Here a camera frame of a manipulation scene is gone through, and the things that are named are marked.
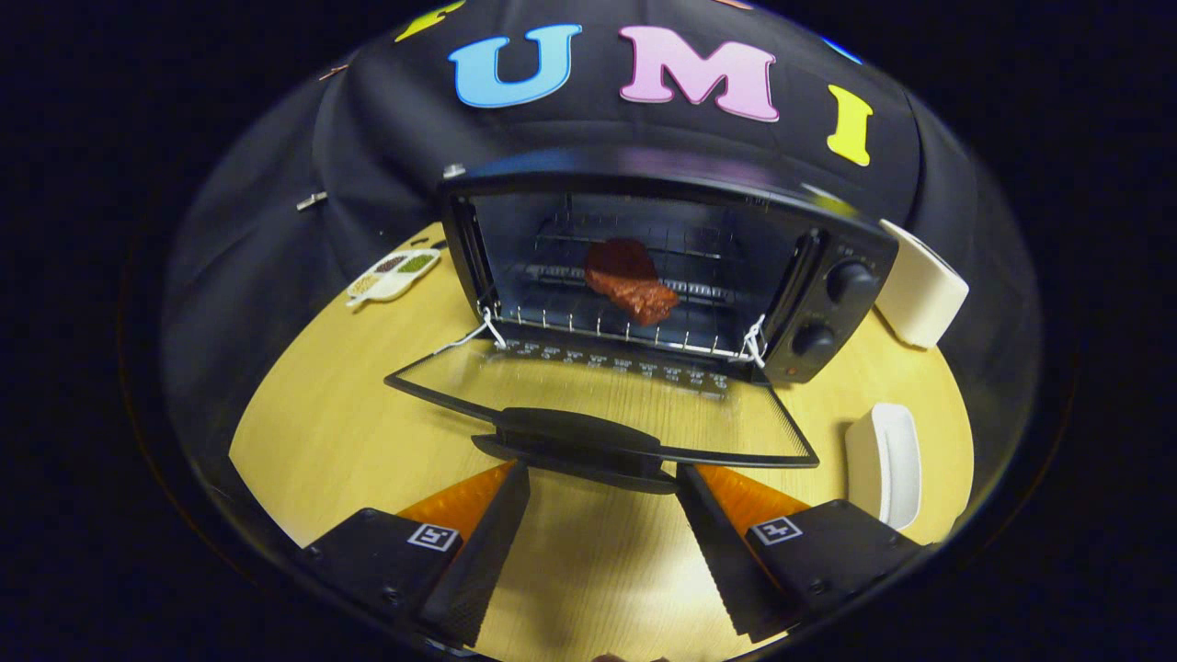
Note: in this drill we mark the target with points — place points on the black toaster oven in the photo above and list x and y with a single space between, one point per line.
644 170

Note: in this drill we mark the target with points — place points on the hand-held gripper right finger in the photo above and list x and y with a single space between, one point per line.
722 570

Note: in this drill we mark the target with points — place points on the white divided dish with grains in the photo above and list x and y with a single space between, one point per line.
386 283

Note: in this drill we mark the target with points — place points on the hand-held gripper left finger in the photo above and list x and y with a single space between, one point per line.
483 561

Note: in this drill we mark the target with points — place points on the black backdrop cloth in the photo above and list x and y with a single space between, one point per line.
386 138

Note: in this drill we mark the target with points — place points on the white oblong plate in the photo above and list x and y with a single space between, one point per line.
869 460

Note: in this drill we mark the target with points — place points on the white cloth clip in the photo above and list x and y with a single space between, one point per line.
312 200

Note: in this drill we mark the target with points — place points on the red cloth clip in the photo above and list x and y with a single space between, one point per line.
333 70

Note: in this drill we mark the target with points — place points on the white toaster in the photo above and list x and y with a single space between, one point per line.
924 294

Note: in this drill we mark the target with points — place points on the red-brown meat piece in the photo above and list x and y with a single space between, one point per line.
634 285

